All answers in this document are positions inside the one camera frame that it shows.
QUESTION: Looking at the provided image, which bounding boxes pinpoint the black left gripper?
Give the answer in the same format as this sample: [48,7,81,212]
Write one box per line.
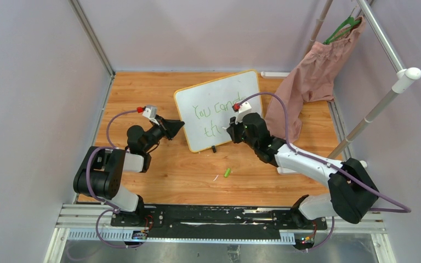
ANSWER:
[143,115,184,153]

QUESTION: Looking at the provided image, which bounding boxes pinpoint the yellow-framed whiteboard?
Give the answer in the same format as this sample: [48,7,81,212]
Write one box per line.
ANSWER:
[174,70,260,152]

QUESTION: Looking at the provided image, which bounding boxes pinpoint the green marker cap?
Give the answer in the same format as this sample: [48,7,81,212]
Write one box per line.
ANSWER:
[224,168,231,178]

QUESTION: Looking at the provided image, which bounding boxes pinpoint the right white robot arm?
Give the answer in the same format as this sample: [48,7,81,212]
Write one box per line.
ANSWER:
[226,113,378,229]

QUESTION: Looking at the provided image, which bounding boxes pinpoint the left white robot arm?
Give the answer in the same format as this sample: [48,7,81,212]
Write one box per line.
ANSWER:
[73,116,185,226]

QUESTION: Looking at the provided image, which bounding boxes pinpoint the pink cloth shorts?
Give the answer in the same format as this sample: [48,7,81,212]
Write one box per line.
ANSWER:
[264,16,366,142]

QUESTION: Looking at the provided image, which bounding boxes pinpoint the green clothes hanger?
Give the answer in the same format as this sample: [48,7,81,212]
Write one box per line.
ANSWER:
[322,16,362,45]

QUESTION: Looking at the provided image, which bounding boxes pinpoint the white metal clothes rack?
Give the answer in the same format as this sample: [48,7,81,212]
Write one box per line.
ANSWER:
[260,0,421,176]

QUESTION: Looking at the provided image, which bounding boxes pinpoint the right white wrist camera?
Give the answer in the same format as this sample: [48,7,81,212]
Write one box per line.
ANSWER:
[233,101,252,124]

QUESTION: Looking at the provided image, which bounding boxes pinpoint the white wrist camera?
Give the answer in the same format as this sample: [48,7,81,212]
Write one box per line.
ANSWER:
[142,105,159,125]
[233,101,252,124]

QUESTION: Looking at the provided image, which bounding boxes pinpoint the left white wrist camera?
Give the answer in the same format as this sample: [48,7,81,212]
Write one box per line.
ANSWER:
[142,105,159,125]

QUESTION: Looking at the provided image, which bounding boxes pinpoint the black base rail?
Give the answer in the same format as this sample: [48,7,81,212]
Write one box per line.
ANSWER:
[59,203,329,251]

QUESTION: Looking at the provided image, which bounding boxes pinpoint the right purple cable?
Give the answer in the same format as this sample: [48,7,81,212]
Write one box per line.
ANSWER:
[231,92,412,251]

